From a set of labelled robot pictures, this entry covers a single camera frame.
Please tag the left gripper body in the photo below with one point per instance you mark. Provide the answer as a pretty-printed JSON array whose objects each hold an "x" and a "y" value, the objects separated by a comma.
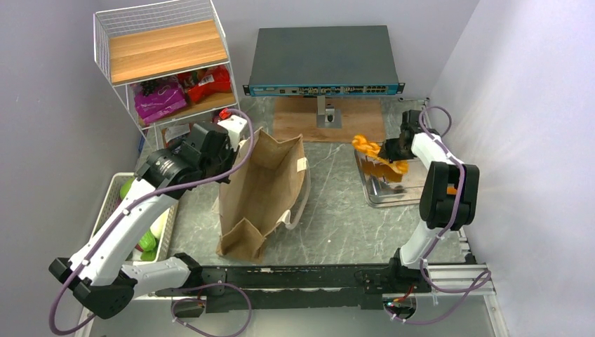
[{"x": 222, "y": 165}]

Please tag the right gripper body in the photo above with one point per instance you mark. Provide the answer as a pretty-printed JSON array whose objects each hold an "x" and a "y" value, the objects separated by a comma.
[{"x": 393, "y": 150}]

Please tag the brown burlap grocery bag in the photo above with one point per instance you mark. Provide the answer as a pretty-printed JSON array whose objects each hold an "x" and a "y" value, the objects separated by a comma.
[{"x": 269, "y": 189}]

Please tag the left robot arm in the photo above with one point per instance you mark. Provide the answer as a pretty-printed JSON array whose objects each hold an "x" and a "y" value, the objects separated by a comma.
[{"x": 98, "y": 274}]

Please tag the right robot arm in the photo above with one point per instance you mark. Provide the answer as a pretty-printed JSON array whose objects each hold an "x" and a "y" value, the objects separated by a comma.
[{"x": 449, "y": 196}]

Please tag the purple snack bag upper shelf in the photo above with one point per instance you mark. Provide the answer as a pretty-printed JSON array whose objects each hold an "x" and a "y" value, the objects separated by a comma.
[{"x": 159, "y": 100}]

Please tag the red snack bag upper shelf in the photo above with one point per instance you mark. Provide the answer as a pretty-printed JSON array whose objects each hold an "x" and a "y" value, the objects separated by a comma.
[{"x": 199, "y": 84}]

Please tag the wooden board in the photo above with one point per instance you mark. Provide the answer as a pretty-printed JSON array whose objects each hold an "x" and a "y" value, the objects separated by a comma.
[{"x": 297, "y": 116}]

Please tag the metal tray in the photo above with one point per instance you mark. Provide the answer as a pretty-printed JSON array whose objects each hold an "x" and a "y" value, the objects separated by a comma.
[{"x": 379, "y": 188}]

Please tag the green cabbage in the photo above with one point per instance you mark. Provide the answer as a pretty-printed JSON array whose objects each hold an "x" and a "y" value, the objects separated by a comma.
[{"x": 125, "y": 188}]

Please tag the white daikon vegetable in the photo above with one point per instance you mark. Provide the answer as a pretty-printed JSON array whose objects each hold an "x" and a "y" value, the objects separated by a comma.
[{"x": 156, "y": 228}]

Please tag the white perforated basket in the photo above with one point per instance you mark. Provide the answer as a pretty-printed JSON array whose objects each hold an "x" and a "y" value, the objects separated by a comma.
[{"x": 111, "y": 203}]

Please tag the green lettuce toy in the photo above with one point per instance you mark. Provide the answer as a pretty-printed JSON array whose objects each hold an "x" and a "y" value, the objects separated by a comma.
[{"x": 149, "y": 247}]

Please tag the metal stand bracket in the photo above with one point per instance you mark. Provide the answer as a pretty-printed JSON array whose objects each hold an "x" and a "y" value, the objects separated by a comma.
[{"x": 327, "y": 116}]

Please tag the white wire shelf rack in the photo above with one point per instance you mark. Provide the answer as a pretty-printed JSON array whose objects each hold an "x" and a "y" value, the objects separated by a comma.
[{"x": 151, "y": 41}]

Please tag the dark network switch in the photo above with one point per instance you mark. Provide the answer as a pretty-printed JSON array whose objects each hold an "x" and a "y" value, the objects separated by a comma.
[{"x": 323, "y": 61}]

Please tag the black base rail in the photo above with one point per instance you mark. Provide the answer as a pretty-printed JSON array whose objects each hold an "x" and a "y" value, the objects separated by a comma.
[{"x": 363, "y": 286}]

